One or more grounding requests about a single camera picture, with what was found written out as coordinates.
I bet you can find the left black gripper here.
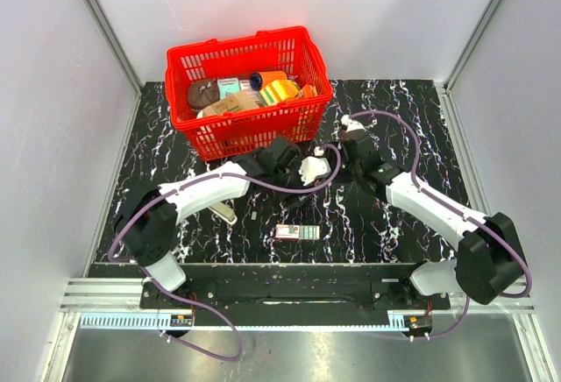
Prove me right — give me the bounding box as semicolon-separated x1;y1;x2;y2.
271;156;316;209

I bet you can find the beige and white stapler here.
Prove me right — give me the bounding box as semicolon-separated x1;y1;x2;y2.
209;202;238;225

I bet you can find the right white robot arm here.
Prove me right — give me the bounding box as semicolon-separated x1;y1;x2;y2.
340;114;532;308

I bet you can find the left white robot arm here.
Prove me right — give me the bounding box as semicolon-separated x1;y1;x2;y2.
109;137;341;308

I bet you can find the red white staple box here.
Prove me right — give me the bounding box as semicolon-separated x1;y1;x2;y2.
275;224;320;240

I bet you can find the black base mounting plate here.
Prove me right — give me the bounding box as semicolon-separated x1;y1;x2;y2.
139;262;452;329

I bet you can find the orange snack packet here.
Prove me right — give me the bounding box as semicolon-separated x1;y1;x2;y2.
288;84;317;101

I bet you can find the brown cardboard box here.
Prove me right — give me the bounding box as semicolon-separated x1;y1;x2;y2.
197;90;260;118

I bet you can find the yellow green sponge pack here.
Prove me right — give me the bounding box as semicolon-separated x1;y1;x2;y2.
259;79;300;106

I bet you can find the red plastic shopping basket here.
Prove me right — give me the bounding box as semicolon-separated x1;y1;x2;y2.
165;26;333;161

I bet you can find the orange tube blue cap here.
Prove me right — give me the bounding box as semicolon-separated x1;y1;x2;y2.
249;70;288;90

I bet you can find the teal white small box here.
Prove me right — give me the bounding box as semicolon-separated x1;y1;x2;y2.
217;77;241;99

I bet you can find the brown round bun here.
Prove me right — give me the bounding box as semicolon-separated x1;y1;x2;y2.
187;79;220;110

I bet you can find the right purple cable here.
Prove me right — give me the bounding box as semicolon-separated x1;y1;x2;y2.
348;110;531;342

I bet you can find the purple cable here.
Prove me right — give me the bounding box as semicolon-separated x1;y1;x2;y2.
107;143;343;361
348;110;531;342

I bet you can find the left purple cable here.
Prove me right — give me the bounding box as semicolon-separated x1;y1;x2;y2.
107;143;343;361

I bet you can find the aluminium frame rail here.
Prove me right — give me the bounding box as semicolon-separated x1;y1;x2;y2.
56;279;538;333

